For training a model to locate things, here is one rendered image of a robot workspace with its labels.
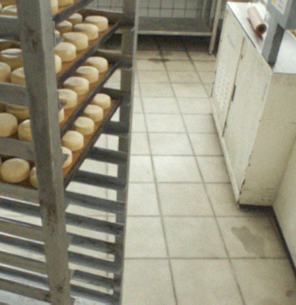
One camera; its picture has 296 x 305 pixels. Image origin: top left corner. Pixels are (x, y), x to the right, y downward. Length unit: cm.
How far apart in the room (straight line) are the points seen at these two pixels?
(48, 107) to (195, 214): 178
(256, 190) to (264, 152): 24
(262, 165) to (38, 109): 168
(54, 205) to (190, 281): 136
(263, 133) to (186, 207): 61
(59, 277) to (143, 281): 117
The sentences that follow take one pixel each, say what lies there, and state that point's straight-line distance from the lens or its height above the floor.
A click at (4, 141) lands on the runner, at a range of 62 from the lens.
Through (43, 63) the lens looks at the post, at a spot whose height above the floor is 130.
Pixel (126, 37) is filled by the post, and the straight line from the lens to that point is 93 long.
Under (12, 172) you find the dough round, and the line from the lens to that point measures 70.
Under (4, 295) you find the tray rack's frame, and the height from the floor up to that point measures 15.
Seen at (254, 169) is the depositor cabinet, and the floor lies 32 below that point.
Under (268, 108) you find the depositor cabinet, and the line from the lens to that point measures 193.
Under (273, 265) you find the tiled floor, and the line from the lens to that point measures 209.
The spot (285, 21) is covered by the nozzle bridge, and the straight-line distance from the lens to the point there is 181.
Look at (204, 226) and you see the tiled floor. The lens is 217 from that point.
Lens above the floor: 147
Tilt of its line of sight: 35 degrees down
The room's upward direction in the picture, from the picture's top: 3 degrees clockwise
